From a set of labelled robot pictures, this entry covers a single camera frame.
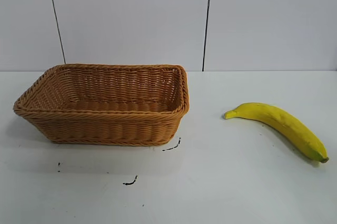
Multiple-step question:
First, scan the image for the yellow banana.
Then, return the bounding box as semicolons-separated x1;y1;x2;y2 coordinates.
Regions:
224;102;330;163

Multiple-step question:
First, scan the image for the brown woven wicker basket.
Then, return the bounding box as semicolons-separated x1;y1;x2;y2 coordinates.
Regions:
13;63;190;145

